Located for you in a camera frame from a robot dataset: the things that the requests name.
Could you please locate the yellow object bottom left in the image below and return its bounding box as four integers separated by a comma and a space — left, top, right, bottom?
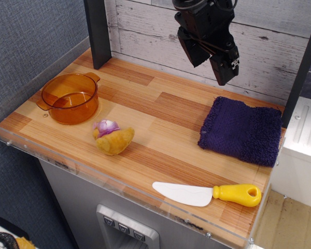
16, 237, 37, 249

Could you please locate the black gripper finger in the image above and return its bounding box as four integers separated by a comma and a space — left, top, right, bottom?
210, 33, 239, 86
177, 27, 210, 67

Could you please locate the silver dispenser button panel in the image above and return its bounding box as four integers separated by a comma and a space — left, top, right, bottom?
96, 204, 160, 249

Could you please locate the black vertical post left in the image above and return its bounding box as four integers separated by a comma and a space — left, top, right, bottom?
83, 0, 112, 70

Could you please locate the black vertical post right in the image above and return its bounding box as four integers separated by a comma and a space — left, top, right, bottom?
281, 35, 311, 129

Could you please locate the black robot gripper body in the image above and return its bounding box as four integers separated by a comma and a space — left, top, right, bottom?
172, 1, 236, 42

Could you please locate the clear acrylic table guard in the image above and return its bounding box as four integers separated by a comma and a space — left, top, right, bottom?
0, 31, 289, 248

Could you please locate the orange transparent plastic pot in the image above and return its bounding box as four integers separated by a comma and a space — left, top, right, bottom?
37, 73, 100, 125

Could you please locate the purple folded towel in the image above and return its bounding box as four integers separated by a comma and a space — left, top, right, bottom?
198, 96, 282, 167

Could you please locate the black corrugated cable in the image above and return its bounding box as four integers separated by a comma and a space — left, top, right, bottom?
0, 229, 20, 249

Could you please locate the yellow purple toy fruit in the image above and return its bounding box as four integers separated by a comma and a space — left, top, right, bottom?
92, 119, 135, 156

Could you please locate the white toy knife yellow handle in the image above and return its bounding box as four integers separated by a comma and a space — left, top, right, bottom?
152, 182, 262, 208

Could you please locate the grey toy fridge cabinet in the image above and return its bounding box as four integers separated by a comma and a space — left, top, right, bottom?
40, 160, 226, 248

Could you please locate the black vertical post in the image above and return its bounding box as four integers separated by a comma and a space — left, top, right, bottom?
281, 35, 311, 129
83, 0, 112, 70

